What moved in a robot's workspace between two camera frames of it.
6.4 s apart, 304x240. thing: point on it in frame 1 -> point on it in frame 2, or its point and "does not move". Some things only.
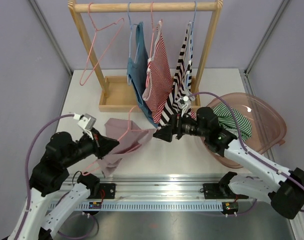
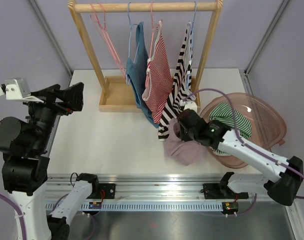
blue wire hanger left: [129, 84] does not move
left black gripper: [102, 145] -> [72, 98]
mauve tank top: [130, 137] -> [184, 153]
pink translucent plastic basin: [268, 128] does not move
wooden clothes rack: [115, 96] does not move
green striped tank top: [226, 120] does not move
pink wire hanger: [129, 128] -> [110, 41]
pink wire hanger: [96, 29] -> [97, 20]
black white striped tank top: [182, 85] does not move
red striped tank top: [159, 83] does not move
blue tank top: [136, 69] does not move
